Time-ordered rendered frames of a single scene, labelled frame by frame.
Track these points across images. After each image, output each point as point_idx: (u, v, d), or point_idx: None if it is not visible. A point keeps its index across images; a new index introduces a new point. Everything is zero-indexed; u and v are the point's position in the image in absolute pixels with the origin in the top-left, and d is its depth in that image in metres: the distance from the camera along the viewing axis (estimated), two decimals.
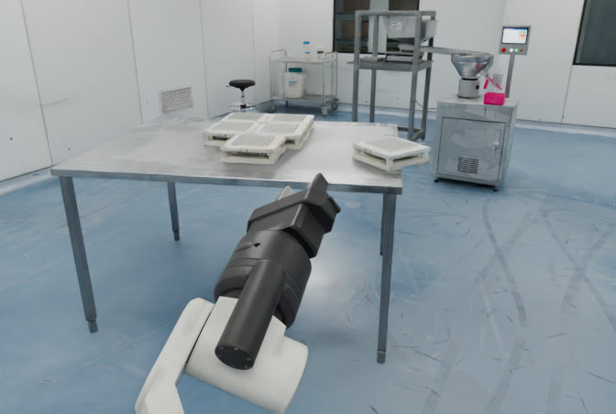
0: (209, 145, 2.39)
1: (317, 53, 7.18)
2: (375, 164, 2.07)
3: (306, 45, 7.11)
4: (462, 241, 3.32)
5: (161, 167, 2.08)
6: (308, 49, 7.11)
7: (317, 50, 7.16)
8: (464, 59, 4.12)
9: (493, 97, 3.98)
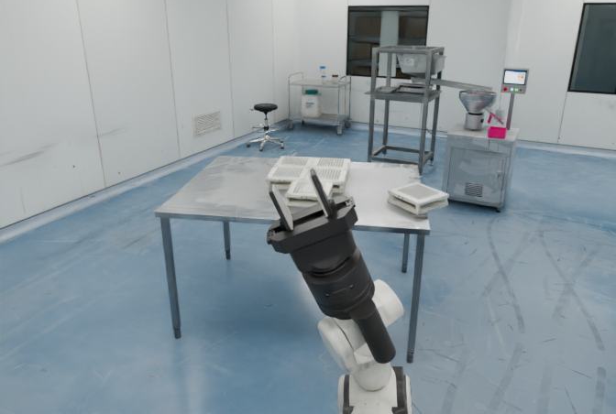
0: None
1: (333, 77, 7.77)
2: (406, 208, 2.67)
3: (323, 70, 7.71)
4: (470, 259, 3.91)
5: (240, 210, 2.68)
6: (324, 73, 7.71)
7: (333, 74, 7.76)
8: (470, 97, 4.71)
9: (496, 132, 4.58)
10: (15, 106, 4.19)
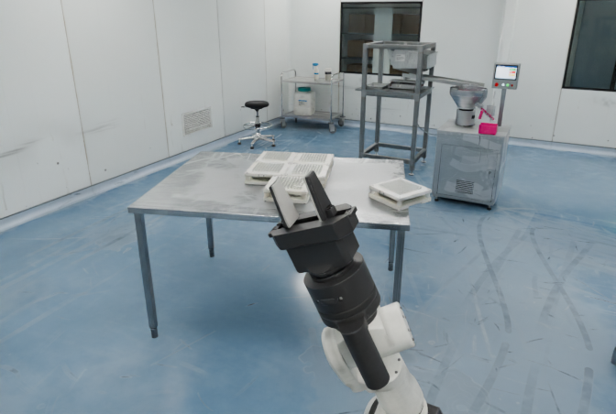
0: (249, 183, 2.91)
1: (325, 74, 7.69)
2: (387, 203, 2.59)
3: (315, 67, 7.63)
4: (458, 257, 3.83)
5: (216, 205, 2.60)
6: (317, 70, 7.63)
7: (325, 71, 7.68)
8: (461, 92, 4.63)
9: (487, 128, 4.50)
10: None
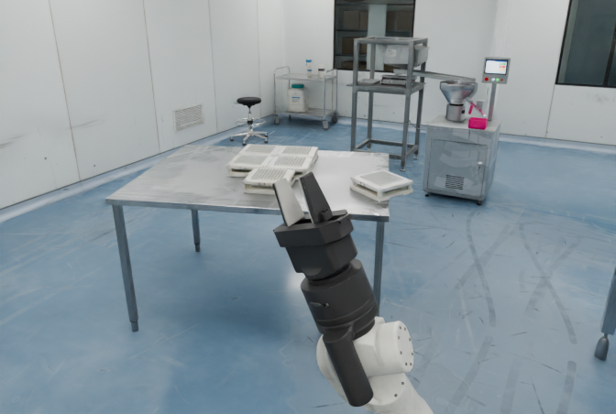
0: (231, 176, 2.88)
1: (319, 70, 7.67)
2: (368, 195, 2.56)
3: (309, 63, 7.60)
4: (446, 252, 3.81)
5: (195, 197, 2.57)
6: (310, 67, 7.60)
7: (319, 68, 7.66)
8: (450, 87, 4.61)
9: (476, 123, 4.47)
10: None
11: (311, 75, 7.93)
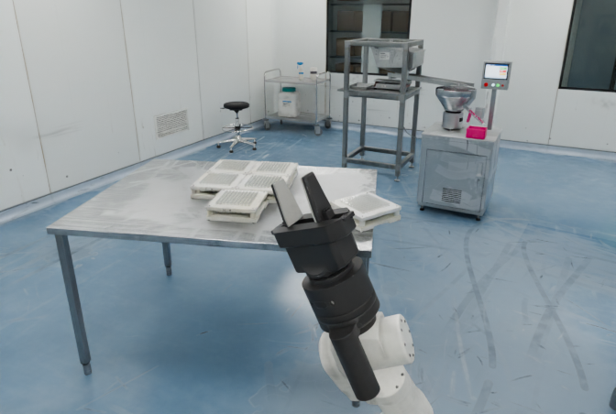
0: (196, 198, 2.54)
1: (311, 73, 7.33)
2: None
3: (300, 66, 7.26)
4: (442, 276, 3.47)
5: (150, 225, 2.23)
6: (302, 70, 7.26)
7: (311, 70, 7.32)
8: (447, 93, 4.27)
9: (475, 132, 4.13)
10: None
11: (302, 78, 7.59)
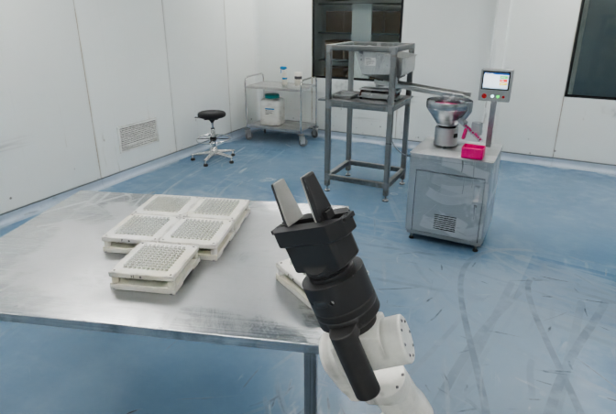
0: (110, 252, 1.98)
1: (295, 79, 6.76)
2: (298, 296, 1.66)
3: (283, 70, 6.70)
4: (431, 327, 2.90)
5: (32, 298, 1.67)
6: (285, 75, 6.70)
7: (295, 76, 6.75)
8: (439, 106, 3.71)
9: (471, 151, 3.57)
10: None
11: (287, 83, 7.03)
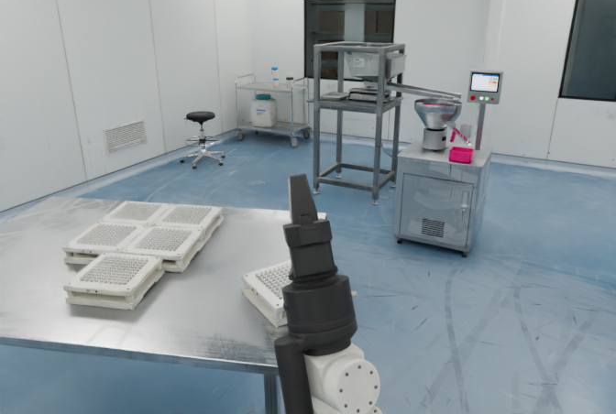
0: (71, 263, 1.89)
1: (287, 80, 6.68)
2: (262, 311, 1.58)
3: (274, 71, 6.61)
4: (415, 337, 2.82)
5: None
6: (276, 76, 6.61)
7: (287, 77, 6.67)
8: (427, 108, 3.62)
9: (459, 155, 3.48)
10: None
11: (279, 84, 6.95)
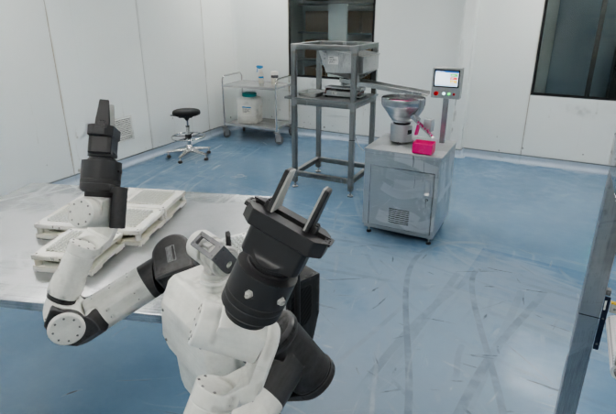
0: (42, 238, 2.10)
1: (271, 78, 6.88)
2: None
3: (259, 70, 6.82)
4: (371, 315, 3.02)
5: None
6: (261, 74, 6.82)
7: (271, 74, 6.87)
8: (392, 103, 3.82)
9: (421, 147, 3.68)
10: None
11: None
